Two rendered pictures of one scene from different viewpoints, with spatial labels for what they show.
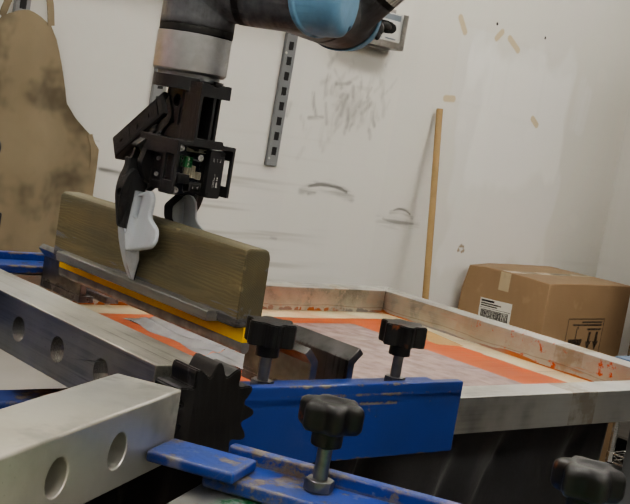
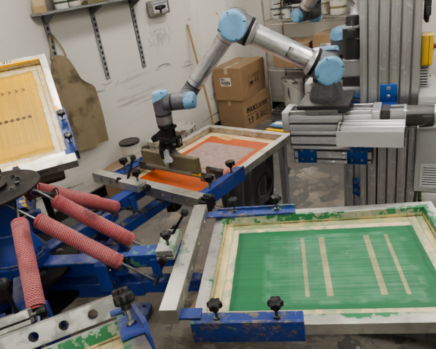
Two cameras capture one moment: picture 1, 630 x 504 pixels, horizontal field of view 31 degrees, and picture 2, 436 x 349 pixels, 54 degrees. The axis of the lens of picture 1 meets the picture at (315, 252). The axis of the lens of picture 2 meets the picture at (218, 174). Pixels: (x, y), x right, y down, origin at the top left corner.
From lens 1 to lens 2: 96 cm
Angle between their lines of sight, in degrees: 20
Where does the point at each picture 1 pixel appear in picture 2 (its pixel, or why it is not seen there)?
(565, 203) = not seen: hidden behind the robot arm
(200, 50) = (167, 120)
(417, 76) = (176, 16)
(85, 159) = (93, 91)
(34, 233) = (88, 120)
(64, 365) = (176, 200)
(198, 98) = (171, 130)
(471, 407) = (246, 168)
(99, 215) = (153, 154)
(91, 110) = (87, 75)
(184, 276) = (181, 165)
